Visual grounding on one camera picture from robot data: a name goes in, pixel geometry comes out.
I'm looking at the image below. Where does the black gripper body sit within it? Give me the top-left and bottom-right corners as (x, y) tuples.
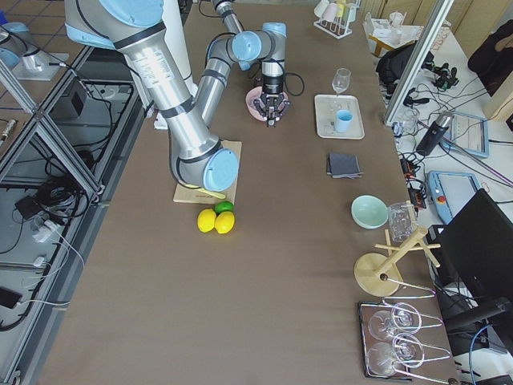
(258, 75), (285, 107)

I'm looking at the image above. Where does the pink bowl of ice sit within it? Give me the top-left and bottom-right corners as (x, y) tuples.
(245, 86), (267, 122)

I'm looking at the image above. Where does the silver metal ice scoop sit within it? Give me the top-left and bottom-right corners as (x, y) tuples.
(265, 96), (280, 127)

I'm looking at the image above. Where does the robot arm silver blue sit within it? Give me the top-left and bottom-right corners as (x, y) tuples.
(65, 1), (239, 192)
(195, 1), (290, 126)

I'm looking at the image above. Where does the light blue cup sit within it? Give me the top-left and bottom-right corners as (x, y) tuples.
(334, 109), (353, 132)

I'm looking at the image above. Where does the white cup drying rack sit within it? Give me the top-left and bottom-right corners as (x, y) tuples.
(313, 1), (359, 39)

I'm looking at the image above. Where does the wooden cup tree stand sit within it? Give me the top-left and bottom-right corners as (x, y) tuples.
(353, 225), (441, 298)

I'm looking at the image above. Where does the cream serving tray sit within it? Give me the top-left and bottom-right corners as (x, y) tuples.
(314, 95), (365, 140)

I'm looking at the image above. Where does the clear wine glass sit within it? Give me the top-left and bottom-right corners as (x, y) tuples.
(331, 68), (351, 96)

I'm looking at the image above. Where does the grey folded cloth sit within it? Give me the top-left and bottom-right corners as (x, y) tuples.
(326, 152), (362, 179)

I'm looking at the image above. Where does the yellow plastic knife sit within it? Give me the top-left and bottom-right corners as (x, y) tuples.
(198, 188), (226, 200)

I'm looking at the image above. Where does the green lime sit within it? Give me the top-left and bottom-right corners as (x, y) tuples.
(214, 201), (234, 214)

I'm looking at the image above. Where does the wooden cutting board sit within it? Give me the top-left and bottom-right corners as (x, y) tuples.
(173, 140), (242, 205)

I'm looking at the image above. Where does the yellow lemon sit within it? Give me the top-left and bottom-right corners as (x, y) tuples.
(214, 211), (235, 234)
(196, 209), (217, 233)

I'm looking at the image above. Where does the mint green bowl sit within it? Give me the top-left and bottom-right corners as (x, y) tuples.
(351, 195), (388, 229)

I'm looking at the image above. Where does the black thermos bottle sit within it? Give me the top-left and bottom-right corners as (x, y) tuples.
(415, 111), (454, 156)

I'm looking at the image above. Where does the glass mug on stand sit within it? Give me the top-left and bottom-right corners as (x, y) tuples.
(388, 201), (417, 242)

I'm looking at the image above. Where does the blue teach pendant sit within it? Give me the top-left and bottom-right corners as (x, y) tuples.
(427, 171), (480, 224)

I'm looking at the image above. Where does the black monitor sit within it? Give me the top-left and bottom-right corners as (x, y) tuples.
(428, 188), (512, 302)

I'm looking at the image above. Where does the hanging wine glass upper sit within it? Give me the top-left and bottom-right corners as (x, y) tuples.
(367, 302), (422, 342)

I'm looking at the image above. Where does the hanging wine glass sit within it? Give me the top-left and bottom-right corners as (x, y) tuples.
(366, 333), (425, 377)
(367, 302), (422, 342)

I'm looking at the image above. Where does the metal wine glass rack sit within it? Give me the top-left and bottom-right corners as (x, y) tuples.
(357, 282), (458, 384)

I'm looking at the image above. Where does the hanging wine glass lower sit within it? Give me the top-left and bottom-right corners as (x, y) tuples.
(366, 333), (425, 377)

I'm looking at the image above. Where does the aluminium frame post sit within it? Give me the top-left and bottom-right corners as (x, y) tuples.
(383, 0), (454, 127)

